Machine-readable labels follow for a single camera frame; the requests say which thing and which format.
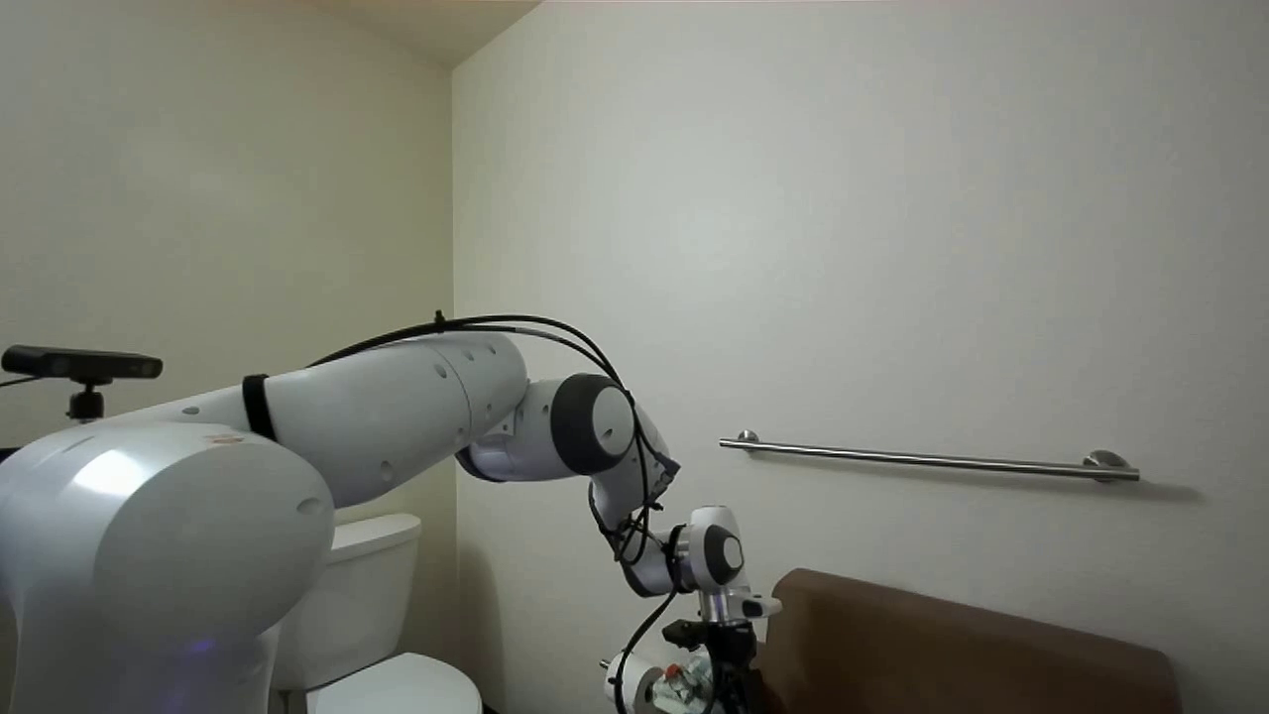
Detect black camera on stand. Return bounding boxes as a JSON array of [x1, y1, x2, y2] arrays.
[[0, 343, 167, 429]]

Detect white toilet paper roll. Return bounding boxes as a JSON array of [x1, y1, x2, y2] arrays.
[[604, 651, 666, 714]]

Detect metal towel bar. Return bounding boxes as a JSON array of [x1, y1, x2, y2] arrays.
[[716, 425, 1145, 490]]

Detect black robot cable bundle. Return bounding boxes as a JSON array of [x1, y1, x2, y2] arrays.
[[315, 310, 686, 714]]

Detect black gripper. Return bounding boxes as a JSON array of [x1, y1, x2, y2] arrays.
[[660, 615, 767, 714]]

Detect black strap on arm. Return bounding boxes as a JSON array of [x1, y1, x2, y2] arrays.
[[239, 369, 286, 449]]

